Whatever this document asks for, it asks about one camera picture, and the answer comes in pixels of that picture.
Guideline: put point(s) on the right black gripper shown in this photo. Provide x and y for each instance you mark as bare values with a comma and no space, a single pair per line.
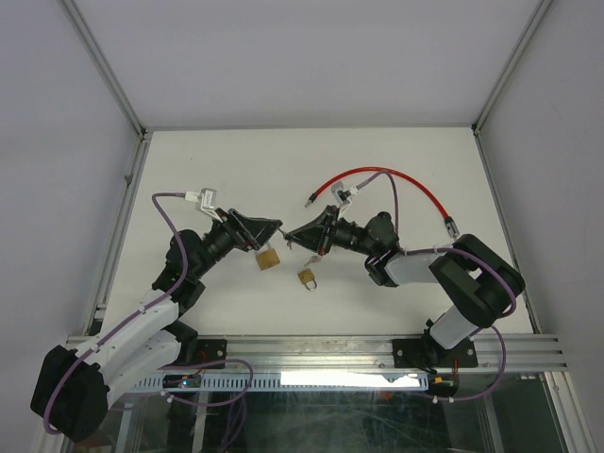
314,235

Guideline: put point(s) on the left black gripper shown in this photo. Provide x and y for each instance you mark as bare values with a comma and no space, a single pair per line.
246,232

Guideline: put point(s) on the large brass padlock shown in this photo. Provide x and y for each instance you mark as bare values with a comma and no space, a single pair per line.
267,257

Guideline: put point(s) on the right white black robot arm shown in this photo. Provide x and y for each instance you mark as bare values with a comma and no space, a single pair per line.
481,286

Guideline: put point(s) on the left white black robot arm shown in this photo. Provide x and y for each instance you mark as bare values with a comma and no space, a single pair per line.
76,387

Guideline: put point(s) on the silver key pair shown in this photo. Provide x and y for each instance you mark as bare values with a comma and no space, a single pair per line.
313,259

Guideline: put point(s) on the small brass padlock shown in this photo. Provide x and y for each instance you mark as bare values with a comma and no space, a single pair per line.
307,279

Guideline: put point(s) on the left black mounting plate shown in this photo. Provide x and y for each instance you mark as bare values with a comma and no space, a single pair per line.
202,351

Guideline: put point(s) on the black mounting plate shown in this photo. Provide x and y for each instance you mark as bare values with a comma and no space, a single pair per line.
424,354
202,351

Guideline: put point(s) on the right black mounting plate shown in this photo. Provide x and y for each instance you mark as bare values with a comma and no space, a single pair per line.
424,354

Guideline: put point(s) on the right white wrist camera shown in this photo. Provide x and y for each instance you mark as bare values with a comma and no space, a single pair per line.
344,196

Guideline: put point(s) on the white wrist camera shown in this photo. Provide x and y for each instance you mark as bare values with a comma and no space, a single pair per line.
344,196
204,202

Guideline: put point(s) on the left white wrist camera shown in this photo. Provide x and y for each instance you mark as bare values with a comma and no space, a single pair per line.
204,202

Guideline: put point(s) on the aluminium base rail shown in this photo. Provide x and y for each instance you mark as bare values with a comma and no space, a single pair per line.
523,353

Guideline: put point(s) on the white slotted cable duct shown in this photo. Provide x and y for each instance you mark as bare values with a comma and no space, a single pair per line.
287,381

